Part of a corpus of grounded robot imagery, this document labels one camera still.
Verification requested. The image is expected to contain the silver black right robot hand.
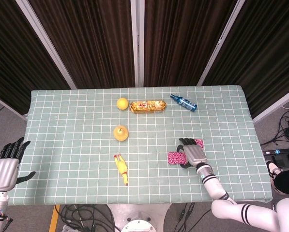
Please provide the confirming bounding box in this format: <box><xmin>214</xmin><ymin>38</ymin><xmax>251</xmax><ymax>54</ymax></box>
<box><xmin>176</xmin><ymin>137</ymin><xmax>208</xmax><ymax>169</ymax></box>

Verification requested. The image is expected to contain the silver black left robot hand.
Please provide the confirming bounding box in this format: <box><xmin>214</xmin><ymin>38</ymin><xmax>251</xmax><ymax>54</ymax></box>
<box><xmin>0</xmin><ymin>137</ymin><xmax>36</xmax><ymax>192</ymax></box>

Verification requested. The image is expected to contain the grey white robot base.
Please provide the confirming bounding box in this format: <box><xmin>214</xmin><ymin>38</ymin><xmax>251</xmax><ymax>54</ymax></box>
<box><xmin>107</xmin><ymin>204</ymin><xmax>172</xmax><ymax>232</ymax></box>

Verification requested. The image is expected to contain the blue spray bottle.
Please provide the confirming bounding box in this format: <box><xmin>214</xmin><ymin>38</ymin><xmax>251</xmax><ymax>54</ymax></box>
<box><xmin>170</xmin><ymin>93</ymin><xmax>198</xmax><ymax>113</ymax></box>

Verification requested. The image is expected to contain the gold biscuit pack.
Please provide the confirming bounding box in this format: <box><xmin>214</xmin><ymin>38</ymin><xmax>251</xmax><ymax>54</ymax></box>
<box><xmin>129</xmin><ymin>100</ymin><xmax>168</xmax><ymax>115</ymax></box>

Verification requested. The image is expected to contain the yellow floor tape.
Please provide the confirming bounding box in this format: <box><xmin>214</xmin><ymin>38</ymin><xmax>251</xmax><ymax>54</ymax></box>
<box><xmin>48</xmin><ymin>204</ymin><xmax>61</xmax><ymax>232</ymax></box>

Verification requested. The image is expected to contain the yellow rubber chicken toy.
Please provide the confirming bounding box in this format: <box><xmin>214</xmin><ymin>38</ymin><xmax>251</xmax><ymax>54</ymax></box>
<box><xmin>113</xmin><ymin>154</ymin><xmax>130</xmax><ymax>187</ymax></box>

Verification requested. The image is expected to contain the green checked tablecloth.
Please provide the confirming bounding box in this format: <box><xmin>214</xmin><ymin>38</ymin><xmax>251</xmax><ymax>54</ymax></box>
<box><xmin>7</xmin><ymin>84</ymin><xmax>274</xmax><ymax>206</ymax></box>

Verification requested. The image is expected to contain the yellow pear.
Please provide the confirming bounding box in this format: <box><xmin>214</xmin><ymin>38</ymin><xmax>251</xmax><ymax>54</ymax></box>
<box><xmin>113</xmin><ymin>125</ymin><xmax>129</xmax><ymax>142</ymax></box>

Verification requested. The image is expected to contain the white black shoe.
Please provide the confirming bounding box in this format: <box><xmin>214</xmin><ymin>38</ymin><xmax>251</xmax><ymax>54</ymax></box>
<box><xmin>266</xmin><ymin>160</ymin><xmax>283</xmax><ymax>181</ymax></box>

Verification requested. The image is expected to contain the yellow ball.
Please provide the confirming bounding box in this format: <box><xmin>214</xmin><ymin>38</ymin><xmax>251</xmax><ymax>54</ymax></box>
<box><xmin>116</xmin><ymin>97</ymin><xmax>130</xmax><ymax>111</ymax></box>

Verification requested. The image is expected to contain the black foot pedal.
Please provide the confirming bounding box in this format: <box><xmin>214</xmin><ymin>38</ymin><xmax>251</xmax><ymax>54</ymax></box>
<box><xmin>265</xmin><ymin>153</ymin><xmax>289</xmax><ymax>168</ymax></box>

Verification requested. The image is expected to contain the black trouser leg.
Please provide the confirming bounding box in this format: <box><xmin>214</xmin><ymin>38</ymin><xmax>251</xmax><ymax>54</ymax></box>
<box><xmin>274</xmin><ymin>168</ymin><xmax>289</xmax><ymax>195</ymax></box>

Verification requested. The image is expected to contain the dark brown curtain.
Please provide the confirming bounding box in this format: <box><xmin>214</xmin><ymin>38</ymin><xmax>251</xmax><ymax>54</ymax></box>
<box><xmin>144</xmin><ymin>0</ymin><xmax>239</xmax><ymax>87</ymax></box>
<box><xmin>29</xmin><ymin>0</ymin><xmax>136</xmax><ymax>89</ymax></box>
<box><xmin>0</xmin><ymin>0</ymin><xmax>72</xmax><ymax>116</ymax></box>
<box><xmin>203</xmin><ymin>0</ymin><xmax>289</xmax><ymax>119</ymax></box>

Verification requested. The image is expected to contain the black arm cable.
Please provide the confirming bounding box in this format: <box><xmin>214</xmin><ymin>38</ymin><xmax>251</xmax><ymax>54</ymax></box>
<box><xmin>192</xmin><ymin>208</ymin><xmax>213</xmax><ymax>232</ymax></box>

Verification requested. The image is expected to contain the white frame post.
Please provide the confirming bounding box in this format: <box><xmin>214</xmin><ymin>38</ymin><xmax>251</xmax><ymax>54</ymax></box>
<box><xmin>197</xmin><ymin>0</ymin><xmax>245</xmax><ymax>86</ymax></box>
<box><xmin>0</xmin><ymin>91</ymin><xmax>28</xmax><ymax>121</ymax></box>
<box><xmin>15</xmin><ymin>0</ymin><xmax>77</xmax><ymax>89</ymax></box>
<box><xmin>252</xmin><ymin>84</ymin><xmax>289</xmax><ymax>123</ymax></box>
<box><xmin>130</xmin><ymin>0</ymin><xmax>145</xmax><ymax>87</ymax></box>

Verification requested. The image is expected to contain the black floor cable tangle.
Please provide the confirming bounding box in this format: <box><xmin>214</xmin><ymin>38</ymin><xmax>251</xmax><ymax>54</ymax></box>
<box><xmin>54</xmin><ymin>204</ymin><xmax>116</xmax><ymax>232</ymax></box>
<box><xmin>259</xmin><ymin>99</ymin><xmax>289</xmax><ymax>146</ymax></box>

